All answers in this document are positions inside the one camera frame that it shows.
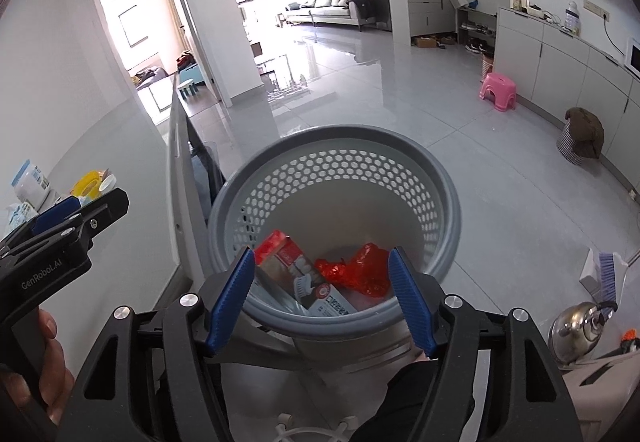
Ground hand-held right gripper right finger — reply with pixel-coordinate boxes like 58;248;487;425
387;246;583;442

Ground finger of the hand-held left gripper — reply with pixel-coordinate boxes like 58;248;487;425
0;195;84;255
10;187;130;263

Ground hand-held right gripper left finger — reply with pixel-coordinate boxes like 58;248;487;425
60;246;257;442

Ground yellow tape roll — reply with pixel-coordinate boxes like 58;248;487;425
70;171;104;198

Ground grey perforated plastic basket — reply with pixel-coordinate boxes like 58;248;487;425
207;124;462;368

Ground person's left hand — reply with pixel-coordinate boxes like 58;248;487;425
31;309;76;427

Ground blue and white packet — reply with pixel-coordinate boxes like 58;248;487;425
0;202;39;237

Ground white wet wipes pack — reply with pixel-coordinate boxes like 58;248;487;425
12;159;51;211

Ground red plastic bag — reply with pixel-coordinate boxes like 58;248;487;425
314;243;401;299

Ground red and white toothpaste box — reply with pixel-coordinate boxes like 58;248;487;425
255;230;359;318

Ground white table with grey edge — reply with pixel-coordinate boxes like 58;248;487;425
0;72;226;303

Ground person's dark trouser leg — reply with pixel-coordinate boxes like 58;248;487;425
349;361;476;442

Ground white plastic rack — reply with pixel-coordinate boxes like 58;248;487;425
274;413;352;442

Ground steel kettle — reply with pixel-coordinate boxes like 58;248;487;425
547;300;619;366

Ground white dustpan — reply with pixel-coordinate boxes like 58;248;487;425
579;248;640;299

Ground blue bristle brush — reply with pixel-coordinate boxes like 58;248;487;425
597;251;629;309

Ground beige bag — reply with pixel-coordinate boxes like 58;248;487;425
560;351;640;442

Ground striped laundry basket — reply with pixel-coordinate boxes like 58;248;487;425
556;119;589;166

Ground pink plastic stool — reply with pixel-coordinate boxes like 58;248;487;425
478;73;517;112

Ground grey shoe rack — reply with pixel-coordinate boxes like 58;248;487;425
456;4;499;56

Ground light grey floor cabinets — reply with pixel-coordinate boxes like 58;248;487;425
495;6;640;183

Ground dark jacket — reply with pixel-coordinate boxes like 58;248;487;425
348;0;379;24

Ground light grey sofa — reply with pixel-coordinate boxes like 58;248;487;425
285;0;391;31

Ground white bottle with blue label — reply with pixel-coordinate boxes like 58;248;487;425
564;2;584;37

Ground white microwave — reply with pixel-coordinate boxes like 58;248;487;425
622;37;640;79

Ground black power cable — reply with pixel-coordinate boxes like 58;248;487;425
602;14;627;64

